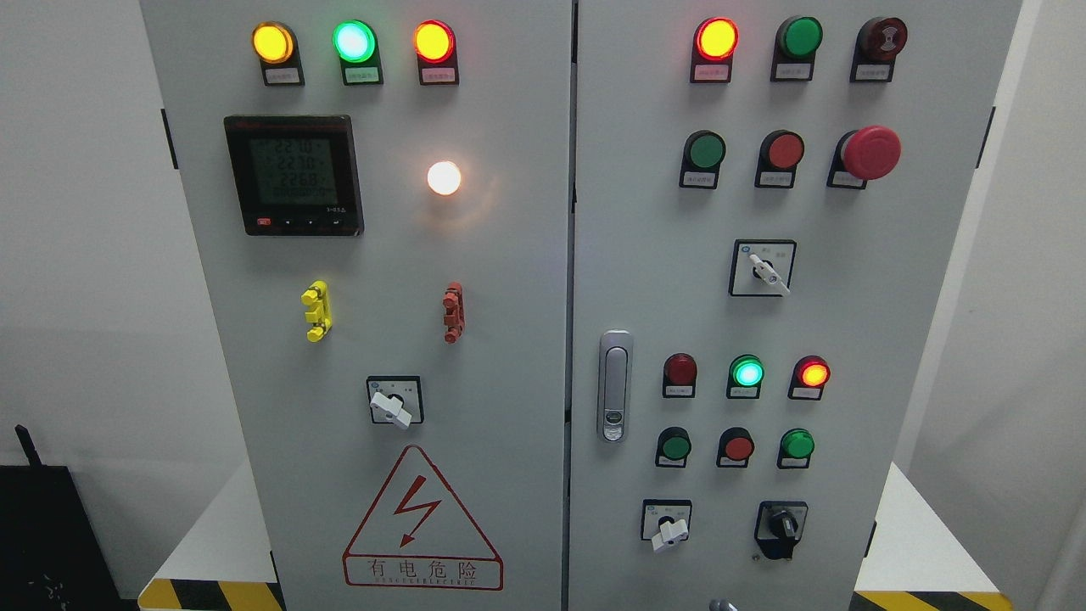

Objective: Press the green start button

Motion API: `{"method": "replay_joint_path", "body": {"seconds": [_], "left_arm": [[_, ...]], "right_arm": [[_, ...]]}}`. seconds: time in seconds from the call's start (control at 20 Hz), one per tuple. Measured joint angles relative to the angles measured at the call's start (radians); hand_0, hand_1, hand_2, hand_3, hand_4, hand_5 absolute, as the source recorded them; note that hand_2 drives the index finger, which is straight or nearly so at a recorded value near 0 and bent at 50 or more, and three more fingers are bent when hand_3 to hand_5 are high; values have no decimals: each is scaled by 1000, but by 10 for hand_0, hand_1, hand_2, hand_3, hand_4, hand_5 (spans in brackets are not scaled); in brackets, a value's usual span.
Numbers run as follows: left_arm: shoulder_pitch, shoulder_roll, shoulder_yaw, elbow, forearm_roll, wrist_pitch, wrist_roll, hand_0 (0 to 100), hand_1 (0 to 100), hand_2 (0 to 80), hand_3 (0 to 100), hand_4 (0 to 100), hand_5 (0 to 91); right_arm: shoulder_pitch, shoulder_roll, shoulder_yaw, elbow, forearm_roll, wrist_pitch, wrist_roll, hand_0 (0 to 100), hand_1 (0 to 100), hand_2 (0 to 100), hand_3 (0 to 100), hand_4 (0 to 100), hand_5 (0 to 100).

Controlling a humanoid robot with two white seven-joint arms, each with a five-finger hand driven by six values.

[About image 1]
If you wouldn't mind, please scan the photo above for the green start push button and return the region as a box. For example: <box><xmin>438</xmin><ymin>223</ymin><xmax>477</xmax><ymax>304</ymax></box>
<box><xmin>655</xmin><ymin>427</ymin><xmax>693</xmax><ymax>468</ymax></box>

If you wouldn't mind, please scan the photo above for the green push button upper row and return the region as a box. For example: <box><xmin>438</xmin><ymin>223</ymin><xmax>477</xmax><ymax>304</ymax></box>
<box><xmin>679</xmin><ymin>129</ymin><xmax>727</xmax><ymax>189</ymax></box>

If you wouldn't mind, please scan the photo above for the red stop push button lower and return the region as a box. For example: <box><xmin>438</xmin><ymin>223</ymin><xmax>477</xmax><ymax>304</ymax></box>
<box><xmin>716</xmin><ymin>427</ymin><xmax>755</xmax><ymax>468</ymax></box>

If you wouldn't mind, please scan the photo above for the red push button upper row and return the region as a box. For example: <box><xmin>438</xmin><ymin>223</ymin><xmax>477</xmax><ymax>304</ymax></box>
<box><xmin>755</xmin><ymin>129</ymin><xmax>804</xmax><ymax>189</ymax></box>

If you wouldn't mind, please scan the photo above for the green push button lower right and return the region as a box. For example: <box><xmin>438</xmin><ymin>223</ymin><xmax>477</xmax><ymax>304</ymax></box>
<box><xmin>776</xmin><ymin>427</ymin><xmax>815</xmax><ymax>469</ymax></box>

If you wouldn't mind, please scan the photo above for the red emergency stop mushroom button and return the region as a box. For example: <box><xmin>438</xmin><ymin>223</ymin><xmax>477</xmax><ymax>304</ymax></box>
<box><xmin>826</xmin><ymin>125</ymin><xmax>901</xmax><ymax>190</ymax></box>

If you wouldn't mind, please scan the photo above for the grey electrical control cabinet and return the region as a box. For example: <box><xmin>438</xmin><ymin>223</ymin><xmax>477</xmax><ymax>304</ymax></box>
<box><xmin>140</xmin><ymin>1</ymin><xmax>1023</xmax><ymax>610</ymax></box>

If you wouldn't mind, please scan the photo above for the red plastic terminal connector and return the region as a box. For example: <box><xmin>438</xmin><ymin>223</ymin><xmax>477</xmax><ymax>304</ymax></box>
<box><xmin>442</xmin><ymin>282</ymin><xmax>466</xmax><ymax>345</ymax></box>

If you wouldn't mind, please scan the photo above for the red indicator lower left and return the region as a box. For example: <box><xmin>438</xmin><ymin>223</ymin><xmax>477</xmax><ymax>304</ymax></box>
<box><xmin>662</xmin><ymin>353</ymin><xmax>697</xmax><ymax>398</ymax></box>

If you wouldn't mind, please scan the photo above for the white glowing indicator light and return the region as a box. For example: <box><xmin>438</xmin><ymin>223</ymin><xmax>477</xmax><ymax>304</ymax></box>
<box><xmin>426</xmin><ymin>160</ymin><xmax>462</xmax><ymax>198</ymax></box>

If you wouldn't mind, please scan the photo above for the green indicator lower middle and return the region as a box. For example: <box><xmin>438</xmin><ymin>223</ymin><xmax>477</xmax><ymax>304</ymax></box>
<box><xmin>727</xmin><ymin>353</ymin><xmax>763</xmax><ymax>399</ymax></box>

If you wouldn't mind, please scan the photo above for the yellow plastic terminal connector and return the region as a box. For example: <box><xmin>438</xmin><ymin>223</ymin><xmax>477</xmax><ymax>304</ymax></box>
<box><xmin>301</xmin><ymin>281</ymin><xmax>333</xmax><ymax>343</ymax></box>

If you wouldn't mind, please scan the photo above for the red electrical warning triangle sticker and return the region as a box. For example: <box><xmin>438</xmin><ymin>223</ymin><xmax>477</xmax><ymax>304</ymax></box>
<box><xmin>342</xmin><ymin>445</ymin><xmax>504</xmax><ymax>591</ymax></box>

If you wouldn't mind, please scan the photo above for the red-orange indicator lower right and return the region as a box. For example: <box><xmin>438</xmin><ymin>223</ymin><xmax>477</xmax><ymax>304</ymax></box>
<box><xmin>787</xmin><ymin>355</ymin><xmax>831</xmax><ymax>400</ymax></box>

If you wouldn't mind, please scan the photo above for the black digital power meter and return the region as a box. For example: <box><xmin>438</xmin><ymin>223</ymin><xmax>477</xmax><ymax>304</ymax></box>
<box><xmin>224</xmin><ymin>115</ymin><xmax>365</xmax><ymax>237</ymax></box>

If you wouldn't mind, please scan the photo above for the red-orange indicator light top left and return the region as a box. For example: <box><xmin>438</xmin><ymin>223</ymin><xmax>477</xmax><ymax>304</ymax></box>
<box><xmin>412</xmin><ymin>20</ymin><xmax>459</xmax><ymax>86</ymax></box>

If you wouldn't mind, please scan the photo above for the red lit indicator top right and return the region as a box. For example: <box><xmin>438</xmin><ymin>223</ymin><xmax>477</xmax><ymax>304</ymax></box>
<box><xmin>689</xmin><ymin>16</ymin><xmax>738</xmax><ymax>84</ymax></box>

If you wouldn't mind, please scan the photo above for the green indicator light top left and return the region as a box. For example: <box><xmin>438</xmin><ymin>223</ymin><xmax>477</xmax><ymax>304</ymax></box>
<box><xmin>331</xmin><ymin>20</ymin><xmax>383</xmax><ymax>86</ymax></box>

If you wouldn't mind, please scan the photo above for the green indicator top right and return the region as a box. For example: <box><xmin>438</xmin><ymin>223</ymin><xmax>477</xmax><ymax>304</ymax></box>
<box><xmin>770</xmin><ymin>15</ymin><xmax>825</xmax><ymax>82</ymax></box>

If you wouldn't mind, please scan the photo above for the yellow indicator light top left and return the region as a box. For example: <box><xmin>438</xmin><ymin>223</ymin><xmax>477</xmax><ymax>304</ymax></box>
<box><xmin>251</xmin><ymin>22</ymin><xmax>305</xmax><ymax>87</ymax></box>

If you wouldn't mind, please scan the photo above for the dark red buzzer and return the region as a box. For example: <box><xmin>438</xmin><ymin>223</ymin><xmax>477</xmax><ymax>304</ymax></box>
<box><xmin>850</xmin><ymin>16</ymin><xmax>908</xmax><ymax>82</ymax></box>

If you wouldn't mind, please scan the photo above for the white platform with hazard stripes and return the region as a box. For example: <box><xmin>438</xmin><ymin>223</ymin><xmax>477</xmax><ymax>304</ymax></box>
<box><xmin>138</xmin><ymin>462</ymin><xmax>1012</xmax><ymax>610</ymax></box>

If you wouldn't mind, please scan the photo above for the black box with antenna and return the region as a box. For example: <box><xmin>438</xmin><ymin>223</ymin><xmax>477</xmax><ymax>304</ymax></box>
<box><xmin>1</xmin><ymin>425</ymin><xmax>124</xmax><ymax>610</ymax></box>

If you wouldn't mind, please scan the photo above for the silver cabinet door handle lock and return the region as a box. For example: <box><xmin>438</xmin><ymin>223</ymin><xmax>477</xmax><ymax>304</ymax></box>
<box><xmin>597</xmin><ymin>329</ymin><xmax>635</xmax><ymax>442</ymax></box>

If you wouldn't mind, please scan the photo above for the left door selector switch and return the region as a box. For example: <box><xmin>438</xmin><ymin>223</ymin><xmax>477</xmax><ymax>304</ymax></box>
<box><xmin>366</xmin><ymin>375</ymin><xmax>424</xmax><ymax>430</ymax></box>

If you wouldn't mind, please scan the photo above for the upper right selector switch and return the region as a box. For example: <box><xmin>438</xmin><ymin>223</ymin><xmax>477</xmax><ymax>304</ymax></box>
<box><xmin>729</xmin><ymin>239</ymin><xmax>798</xmax><ymax>297</ymax></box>

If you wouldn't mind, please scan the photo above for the lower white selector switch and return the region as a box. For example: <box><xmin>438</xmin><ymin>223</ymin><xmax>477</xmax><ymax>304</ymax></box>
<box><xmin>641</xmin><ymin>498</ymin><xmax>693</xmax><ymax>553</ymax></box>

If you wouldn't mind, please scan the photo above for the black key selector switch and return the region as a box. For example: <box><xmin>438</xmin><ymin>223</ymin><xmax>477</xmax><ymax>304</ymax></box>
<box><xmin>755</xmin><ymin>502</ymin><xmax>809</xmax><ymax>560</ymax></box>

